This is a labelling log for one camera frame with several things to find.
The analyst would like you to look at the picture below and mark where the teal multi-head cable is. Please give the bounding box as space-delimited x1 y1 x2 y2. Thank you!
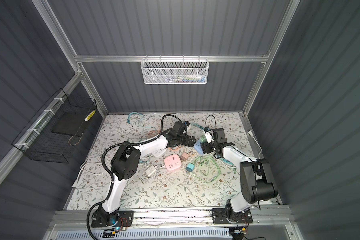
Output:
126 112 145 124

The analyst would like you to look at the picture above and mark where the white wire basket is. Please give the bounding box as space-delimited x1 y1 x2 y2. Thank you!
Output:
141 58 210 85

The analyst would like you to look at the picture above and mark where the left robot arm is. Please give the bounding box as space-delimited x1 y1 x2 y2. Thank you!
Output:
99 120 196 215

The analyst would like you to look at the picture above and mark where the blue power strip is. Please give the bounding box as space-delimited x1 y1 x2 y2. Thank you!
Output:
194 141 204 155

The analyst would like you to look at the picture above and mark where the green multi-head cable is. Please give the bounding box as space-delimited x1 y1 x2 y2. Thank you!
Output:
193 154 221 184

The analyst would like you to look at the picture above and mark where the teal USB charger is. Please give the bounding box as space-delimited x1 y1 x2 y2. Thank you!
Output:
186 163 195 173

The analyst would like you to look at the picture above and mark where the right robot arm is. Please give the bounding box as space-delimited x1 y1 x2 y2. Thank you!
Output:
201 127 278 213

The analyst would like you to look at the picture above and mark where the black corrugated cable conduit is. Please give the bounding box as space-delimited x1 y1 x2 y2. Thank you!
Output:
86 113 184 240

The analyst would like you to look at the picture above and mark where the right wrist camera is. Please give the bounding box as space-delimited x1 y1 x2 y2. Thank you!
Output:
204 127 214 144

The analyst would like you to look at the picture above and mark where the pink power strip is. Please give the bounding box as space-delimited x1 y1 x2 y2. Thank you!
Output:
164 154 182 173

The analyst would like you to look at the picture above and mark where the white power adapter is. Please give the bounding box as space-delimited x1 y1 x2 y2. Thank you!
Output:
145 166 158 178

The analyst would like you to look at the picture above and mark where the black wire basket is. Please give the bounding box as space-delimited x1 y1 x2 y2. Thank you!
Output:
12 89 98 164

